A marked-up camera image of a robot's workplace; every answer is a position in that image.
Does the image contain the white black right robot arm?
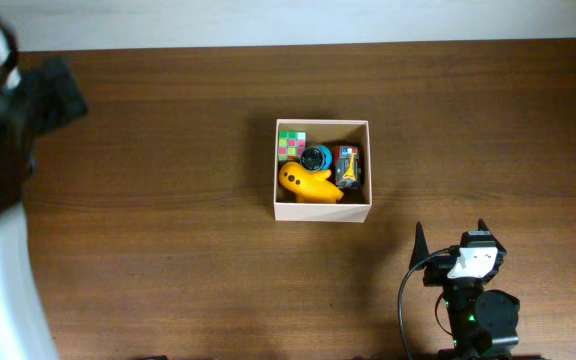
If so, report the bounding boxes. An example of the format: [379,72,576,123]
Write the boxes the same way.
[409,220,520,359]

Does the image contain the beige open cardboard box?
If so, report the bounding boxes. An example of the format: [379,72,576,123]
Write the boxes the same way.
[274,119,372,223]

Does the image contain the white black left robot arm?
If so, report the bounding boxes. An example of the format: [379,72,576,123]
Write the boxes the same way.
[0,18,88,359]

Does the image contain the yellow rubber animal toy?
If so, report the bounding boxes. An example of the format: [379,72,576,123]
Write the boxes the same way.
[278,162,344,204]

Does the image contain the black round turbine cap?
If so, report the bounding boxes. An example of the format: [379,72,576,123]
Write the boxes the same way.
[300,146,328,172]

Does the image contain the blue ball with eye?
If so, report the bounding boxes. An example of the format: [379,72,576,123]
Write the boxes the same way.
[313,145,332,170]

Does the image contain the multicoloured puzzle cube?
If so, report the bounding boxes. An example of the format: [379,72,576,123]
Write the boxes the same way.
[277,131,307,162]

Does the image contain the grey red toy car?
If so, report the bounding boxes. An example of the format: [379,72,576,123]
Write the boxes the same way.
[333,145,362,190]

